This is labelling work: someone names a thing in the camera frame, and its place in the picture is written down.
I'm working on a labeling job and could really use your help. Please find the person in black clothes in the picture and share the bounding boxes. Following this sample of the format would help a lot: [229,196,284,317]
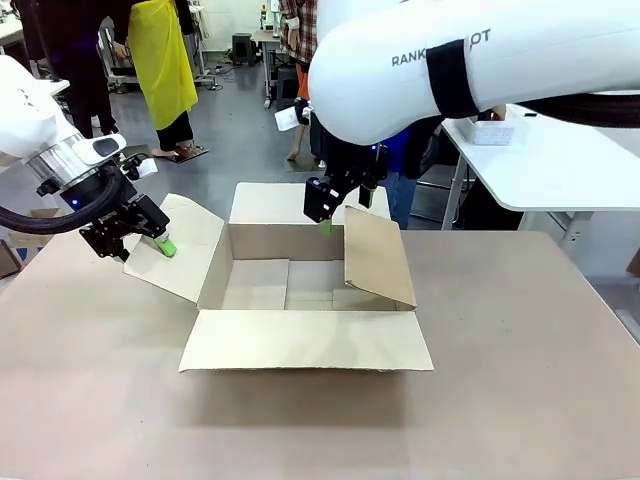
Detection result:
[13,0,122,140]

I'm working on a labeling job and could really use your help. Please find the black velcro strap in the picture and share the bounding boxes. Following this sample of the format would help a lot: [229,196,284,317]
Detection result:
[426,37,482,120]

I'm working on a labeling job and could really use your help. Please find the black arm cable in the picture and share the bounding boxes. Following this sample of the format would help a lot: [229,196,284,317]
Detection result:
[0,164,127,237]
[504,91,640,129]

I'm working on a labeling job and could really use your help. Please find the white tray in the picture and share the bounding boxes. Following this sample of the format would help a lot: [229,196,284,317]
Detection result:
[463,110,532,147]

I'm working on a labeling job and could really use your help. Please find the person in yellow apron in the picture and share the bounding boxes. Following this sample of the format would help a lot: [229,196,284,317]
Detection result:
[112,0,209,161]

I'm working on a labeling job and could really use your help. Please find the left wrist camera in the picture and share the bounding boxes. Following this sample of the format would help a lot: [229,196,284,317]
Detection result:
[118,153,159,182]

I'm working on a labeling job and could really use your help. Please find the person in plaid shirt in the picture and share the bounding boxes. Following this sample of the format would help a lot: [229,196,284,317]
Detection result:
[276,0,320,162]

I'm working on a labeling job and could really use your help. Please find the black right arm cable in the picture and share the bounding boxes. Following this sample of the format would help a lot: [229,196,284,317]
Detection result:
[504,91,640,129]

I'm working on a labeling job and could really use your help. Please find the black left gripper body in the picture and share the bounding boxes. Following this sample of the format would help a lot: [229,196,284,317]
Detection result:
[82,198,147,242]

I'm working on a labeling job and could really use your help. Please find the cardboard box on floor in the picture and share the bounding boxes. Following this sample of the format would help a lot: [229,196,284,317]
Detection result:
[8,207,67,249]

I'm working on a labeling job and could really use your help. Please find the black plastic stool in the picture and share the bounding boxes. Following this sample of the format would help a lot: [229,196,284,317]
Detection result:
[231,31,259,67]

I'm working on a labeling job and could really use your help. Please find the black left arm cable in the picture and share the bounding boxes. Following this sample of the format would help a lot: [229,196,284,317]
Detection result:
[0,164,127,237]

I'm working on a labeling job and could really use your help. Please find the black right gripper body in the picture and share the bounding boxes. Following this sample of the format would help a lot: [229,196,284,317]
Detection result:
[321,141,390,190]

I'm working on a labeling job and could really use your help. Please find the brown cardboard box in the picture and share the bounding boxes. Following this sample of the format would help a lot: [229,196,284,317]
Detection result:
[123,181,435,375]

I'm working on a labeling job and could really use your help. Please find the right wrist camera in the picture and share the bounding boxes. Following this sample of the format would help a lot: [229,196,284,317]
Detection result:
[274,97,315,133]

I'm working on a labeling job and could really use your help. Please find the person in blue sweater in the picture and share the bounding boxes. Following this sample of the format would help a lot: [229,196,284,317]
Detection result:
[383,124,427,231]

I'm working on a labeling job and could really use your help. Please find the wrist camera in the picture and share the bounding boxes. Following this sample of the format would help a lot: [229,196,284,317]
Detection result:
[274,97,315,133]
[118,153,159,182]

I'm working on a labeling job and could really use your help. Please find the grey metal cart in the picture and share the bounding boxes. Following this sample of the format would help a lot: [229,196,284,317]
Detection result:
[98,18,139,94]

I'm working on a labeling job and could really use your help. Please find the grey floor plate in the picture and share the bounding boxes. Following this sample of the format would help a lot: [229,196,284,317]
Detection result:
[168,143,210,164]

